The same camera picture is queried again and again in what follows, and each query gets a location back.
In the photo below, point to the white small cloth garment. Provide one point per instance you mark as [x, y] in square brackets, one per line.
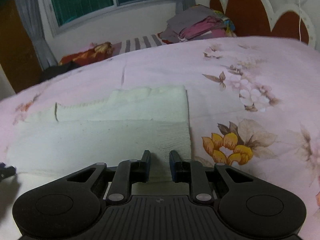
[63, 139]

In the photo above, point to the pile of folded clothes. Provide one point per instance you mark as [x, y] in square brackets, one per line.
[197, 23]

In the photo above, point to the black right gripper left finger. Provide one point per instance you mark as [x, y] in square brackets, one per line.
[128, 173]

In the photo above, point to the red white scalloped headboard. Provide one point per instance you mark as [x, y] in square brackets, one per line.
[258, 18]

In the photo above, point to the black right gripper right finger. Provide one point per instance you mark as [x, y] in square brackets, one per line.
[193, 173]

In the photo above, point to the grey striped bed sheet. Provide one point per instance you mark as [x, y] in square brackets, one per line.
[135, 44]

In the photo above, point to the red orange patterned blanket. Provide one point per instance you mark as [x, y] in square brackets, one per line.
[97, 53]

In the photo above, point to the black cloth on bed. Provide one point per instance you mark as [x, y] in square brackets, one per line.
[54, 71]

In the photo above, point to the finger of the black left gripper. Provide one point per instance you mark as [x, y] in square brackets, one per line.
[6, 171]

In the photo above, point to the brown wooden door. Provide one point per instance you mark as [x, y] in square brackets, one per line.
[18, 57]

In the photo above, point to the pink floral bed quilt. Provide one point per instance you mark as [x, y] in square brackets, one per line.
[253, 104]

